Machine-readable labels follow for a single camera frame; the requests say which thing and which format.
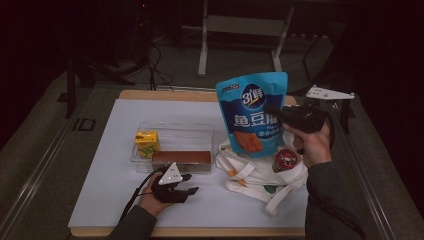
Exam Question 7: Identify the right hand-held gripper cable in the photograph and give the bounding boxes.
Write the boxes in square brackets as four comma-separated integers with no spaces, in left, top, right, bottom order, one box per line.
[296,111,368,240]

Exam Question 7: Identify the person's left hand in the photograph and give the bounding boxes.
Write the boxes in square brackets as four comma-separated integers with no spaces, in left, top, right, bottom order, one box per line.
[137,174,175,218]

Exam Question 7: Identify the person's right hand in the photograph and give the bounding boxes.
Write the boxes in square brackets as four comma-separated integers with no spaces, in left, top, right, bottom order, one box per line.
[284,120,333,169]

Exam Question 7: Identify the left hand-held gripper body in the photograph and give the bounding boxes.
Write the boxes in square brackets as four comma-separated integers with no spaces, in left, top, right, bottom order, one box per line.
[150,162,190,205]

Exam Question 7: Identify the left hand-held gripper cable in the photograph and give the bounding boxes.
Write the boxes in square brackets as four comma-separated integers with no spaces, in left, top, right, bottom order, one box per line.
[119,166,168,231]

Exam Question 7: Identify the white table mat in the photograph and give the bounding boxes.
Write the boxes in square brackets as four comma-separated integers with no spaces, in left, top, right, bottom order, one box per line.
[68,98,310,230]

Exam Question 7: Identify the hand-held gripper cable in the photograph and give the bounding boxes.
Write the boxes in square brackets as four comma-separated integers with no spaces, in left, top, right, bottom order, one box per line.
[119,166,168,231]
[296,111,368,240]

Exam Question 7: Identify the metal floor rail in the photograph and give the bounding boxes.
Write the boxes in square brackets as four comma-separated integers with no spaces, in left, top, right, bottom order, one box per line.
[336,99,398,240]
[0,114,78,236]

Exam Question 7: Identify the blue snack pouch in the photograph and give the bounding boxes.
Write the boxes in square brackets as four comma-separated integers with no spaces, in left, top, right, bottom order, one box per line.
[215,71,289,159]

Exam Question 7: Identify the white metal stand frame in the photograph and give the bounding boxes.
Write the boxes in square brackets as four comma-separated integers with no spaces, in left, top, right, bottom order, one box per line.
[181,0,296,83]

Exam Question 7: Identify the yellow drink carton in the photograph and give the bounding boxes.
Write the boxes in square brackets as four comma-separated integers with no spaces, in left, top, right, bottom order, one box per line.
[134,130,161,160]

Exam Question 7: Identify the black floor cables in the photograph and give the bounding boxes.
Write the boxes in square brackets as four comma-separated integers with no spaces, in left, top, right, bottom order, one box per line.
[145,43,175,92]

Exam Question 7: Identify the black metal stand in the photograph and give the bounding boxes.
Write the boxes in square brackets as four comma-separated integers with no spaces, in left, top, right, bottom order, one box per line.
[288,19,356,135]
[64,56,136,120]

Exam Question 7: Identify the brown rectangular box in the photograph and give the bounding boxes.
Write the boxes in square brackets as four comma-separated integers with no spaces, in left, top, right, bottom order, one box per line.
[151,150,214,175]

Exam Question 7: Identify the clear plastic container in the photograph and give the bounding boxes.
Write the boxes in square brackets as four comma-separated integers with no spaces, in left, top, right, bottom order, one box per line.
[129,120,215,175]

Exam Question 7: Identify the white printed tote bag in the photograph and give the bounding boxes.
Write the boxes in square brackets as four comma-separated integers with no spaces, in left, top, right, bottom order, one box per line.
[214,130,310,217]

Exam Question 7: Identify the black floor plate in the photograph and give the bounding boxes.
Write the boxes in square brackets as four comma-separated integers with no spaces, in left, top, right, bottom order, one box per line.
[72,117,97,132]

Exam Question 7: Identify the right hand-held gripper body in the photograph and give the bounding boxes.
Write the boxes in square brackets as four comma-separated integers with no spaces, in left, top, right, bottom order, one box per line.
[283,84,355,134]

